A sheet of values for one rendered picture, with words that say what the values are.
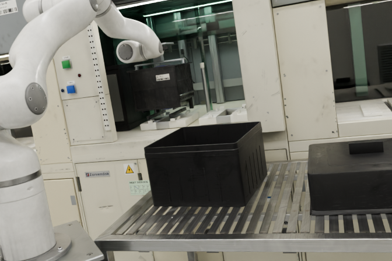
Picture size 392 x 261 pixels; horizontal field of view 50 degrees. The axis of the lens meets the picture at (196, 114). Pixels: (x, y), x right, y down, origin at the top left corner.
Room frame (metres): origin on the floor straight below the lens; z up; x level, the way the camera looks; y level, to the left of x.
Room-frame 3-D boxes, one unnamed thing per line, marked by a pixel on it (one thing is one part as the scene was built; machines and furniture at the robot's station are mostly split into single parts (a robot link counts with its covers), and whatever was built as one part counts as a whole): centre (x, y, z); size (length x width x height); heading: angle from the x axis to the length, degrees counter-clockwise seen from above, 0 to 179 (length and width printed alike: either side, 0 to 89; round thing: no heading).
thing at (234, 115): (1.81, -0.14, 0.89); 0.22 x 0.21 x 0.04; 162
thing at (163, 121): (1.90, 0.12, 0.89); 0.22 x 0.21 x 0.04; 162
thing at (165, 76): (1.89, 0.13, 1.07); 0.24 x 0.20 x 0.32; 72
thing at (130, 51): (1.66, 0.20, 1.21); 0.13 x 0.09 x 0.08; 162
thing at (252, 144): (1.23, -0.02, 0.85); 0.28 x 0.28 x 0.17; 66
